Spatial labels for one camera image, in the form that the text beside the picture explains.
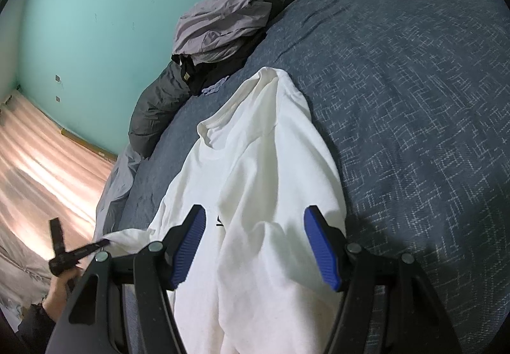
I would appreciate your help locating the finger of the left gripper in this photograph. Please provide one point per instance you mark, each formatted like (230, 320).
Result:
(90, 248)

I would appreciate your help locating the pink curtain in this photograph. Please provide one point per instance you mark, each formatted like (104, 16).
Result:
(45, 175)

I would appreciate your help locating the blue bed sheet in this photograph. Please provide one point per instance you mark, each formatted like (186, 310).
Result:
(412, 99)

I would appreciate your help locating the light blue checked cloth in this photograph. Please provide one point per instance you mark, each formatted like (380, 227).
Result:
(214, 87)

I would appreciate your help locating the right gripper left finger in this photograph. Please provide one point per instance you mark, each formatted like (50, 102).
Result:
(94, 321)

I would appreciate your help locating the person left hand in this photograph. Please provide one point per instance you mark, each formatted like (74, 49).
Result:
(57, 296)

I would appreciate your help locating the black garment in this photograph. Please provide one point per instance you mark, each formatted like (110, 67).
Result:
(198, 76)

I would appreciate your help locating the grey lilac garment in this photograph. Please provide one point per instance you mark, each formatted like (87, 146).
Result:
(211, 30)

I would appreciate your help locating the person left dark sleeve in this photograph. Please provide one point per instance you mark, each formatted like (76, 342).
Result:
(35, 330)

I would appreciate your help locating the white long sleeve shirt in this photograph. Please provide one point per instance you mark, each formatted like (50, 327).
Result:
(254, 285)

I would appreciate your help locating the light grey pillow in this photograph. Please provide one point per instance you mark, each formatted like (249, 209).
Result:
(117, 189)

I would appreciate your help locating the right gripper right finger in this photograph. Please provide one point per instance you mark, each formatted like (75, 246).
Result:
(388, 304)

